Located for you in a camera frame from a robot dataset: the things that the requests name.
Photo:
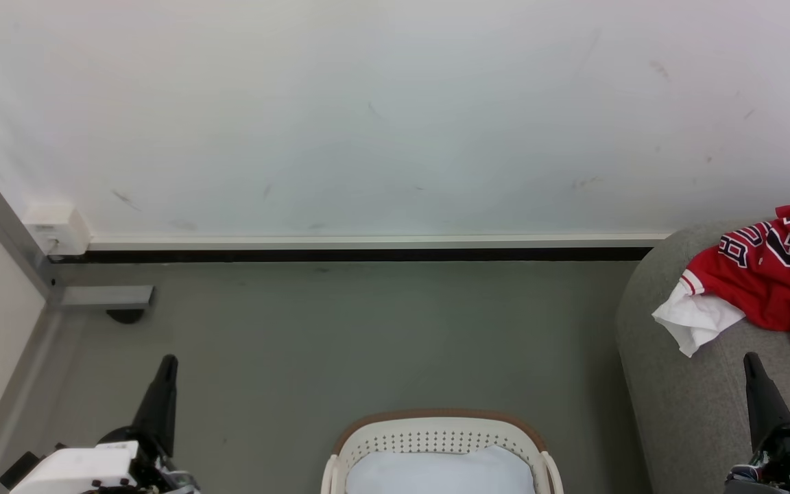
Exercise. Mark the light blue cloth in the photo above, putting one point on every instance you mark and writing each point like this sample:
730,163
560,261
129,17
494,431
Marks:
439,473

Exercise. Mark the grey metal partition foot bar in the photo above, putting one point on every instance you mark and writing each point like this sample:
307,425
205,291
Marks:
107,296

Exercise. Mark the black round levelling foot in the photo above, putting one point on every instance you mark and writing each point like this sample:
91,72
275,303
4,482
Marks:
125,315

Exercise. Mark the grey fabric sofa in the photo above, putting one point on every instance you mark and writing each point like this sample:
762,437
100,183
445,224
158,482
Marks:
690,398

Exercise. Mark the grey metal partition post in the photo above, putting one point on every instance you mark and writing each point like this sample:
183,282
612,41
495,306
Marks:
4,223

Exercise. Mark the red white basketball jersey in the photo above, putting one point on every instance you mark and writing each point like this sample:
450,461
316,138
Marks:
779,288

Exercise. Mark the white perforated laundry basket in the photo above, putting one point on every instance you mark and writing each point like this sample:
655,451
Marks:
436,432

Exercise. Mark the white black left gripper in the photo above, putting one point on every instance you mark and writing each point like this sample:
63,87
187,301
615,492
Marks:
86,466

